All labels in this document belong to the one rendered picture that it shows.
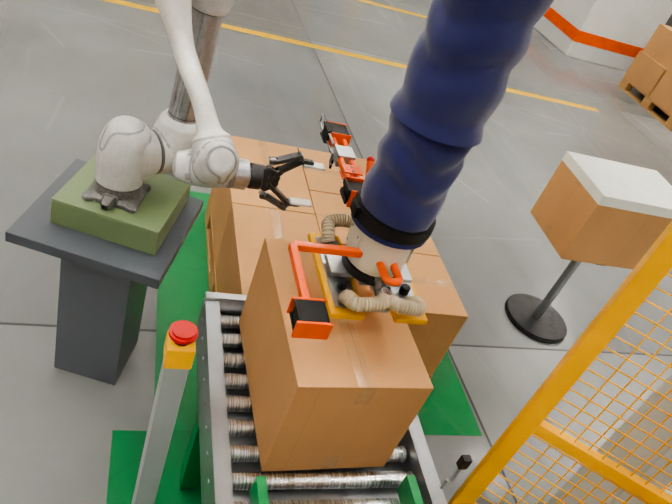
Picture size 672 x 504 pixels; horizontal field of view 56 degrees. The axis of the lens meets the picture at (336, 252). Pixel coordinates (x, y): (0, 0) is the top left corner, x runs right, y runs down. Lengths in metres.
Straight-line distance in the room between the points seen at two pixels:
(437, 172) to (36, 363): 1.88
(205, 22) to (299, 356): 1.02
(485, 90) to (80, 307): 1.67
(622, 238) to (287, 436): 2.21
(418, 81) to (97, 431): 1.81
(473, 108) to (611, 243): 2.13
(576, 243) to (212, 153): 2.20
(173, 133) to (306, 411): 1.01
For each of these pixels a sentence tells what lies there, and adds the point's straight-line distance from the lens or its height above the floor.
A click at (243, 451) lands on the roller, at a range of 1.98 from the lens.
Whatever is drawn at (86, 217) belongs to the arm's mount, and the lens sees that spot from 2.19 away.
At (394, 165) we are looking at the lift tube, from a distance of 1.52.
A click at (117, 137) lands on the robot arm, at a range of 2.10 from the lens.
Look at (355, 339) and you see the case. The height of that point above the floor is 0.95.
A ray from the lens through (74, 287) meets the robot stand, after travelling 2.44.
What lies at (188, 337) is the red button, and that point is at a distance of 1.55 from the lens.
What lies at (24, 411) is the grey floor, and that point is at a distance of 2.68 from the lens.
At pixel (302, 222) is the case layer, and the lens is 2.87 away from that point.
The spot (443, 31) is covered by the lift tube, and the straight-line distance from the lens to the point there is 1.40.
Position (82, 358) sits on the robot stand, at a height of 0.11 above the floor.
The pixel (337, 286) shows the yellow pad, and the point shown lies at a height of 1.10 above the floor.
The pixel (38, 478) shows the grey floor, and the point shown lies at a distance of 2.53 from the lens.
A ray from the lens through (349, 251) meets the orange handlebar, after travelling 1.66.
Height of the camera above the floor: 2.18
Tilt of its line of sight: 36 degrees down
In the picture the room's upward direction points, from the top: 22 degrees clockwise
